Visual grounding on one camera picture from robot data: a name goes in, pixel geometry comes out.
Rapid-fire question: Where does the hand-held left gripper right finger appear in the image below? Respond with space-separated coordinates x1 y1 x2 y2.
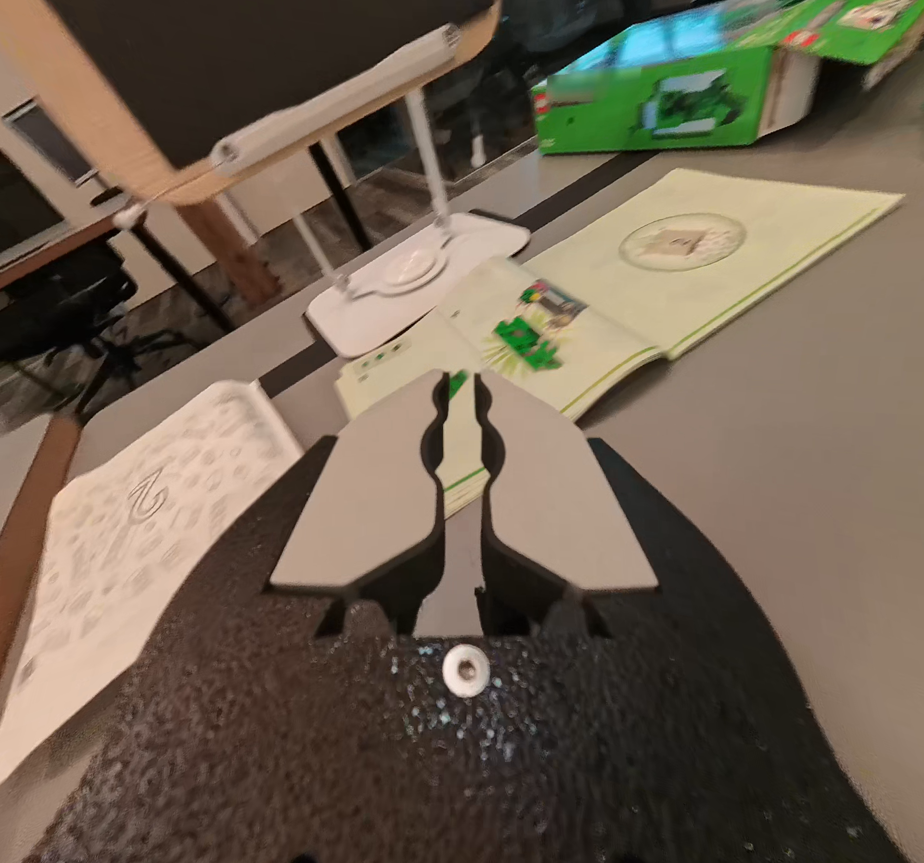
473 371 661 615

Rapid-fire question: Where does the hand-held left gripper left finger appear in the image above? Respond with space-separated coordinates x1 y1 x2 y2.
267 369 453 615

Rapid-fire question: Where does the grey desk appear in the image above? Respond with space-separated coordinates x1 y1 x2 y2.
0 47 924 863

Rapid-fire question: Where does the white desk lamp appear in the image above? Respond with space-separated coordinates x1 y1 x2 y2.
209 23 533 361

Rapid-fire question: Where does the pale green instruction booklet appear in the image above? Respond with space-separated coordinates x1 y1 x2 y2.
334 167 906 519

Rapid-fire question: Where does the green toy box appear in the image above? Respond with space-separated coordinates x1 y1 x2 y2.
533 0 821 156
776 0 924 93

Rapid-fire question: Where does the white lamp cable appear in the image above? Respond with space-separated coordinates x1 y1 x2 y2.
112 155 226 232

